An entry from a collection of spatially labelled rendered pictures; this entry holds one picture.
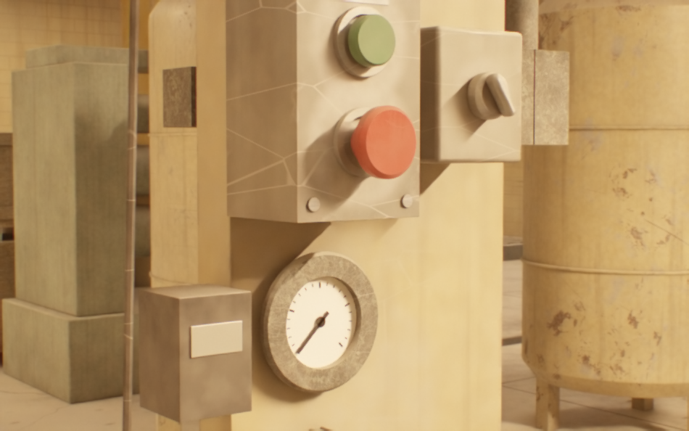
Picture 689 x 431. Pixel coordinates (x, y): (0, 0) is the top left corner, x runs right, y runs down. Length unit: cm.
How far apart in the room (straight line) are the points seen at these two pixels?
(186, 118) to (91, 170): 594
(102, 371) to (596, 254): 301
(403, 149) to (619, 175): 490
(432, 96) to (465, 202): 13
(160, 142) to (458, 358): 342
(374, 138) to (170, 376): 18
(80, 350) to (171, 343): 608
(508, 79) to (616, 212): 479
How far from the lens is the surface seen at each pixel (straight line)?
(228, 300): 64
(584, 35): 558
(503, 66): 73
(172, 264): 410
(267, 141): 63
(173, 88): 79
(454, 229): 79
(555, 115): 91
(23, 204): 743
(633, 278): 554
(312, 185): 61
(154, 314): 65
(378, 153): 61
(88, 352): 674
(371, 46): 62
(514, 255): 716
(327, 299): 71
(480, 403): 82
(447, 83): 69
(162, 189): 416
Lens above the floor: 151
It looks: 4 degrees down
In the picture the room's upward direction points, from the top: straight up
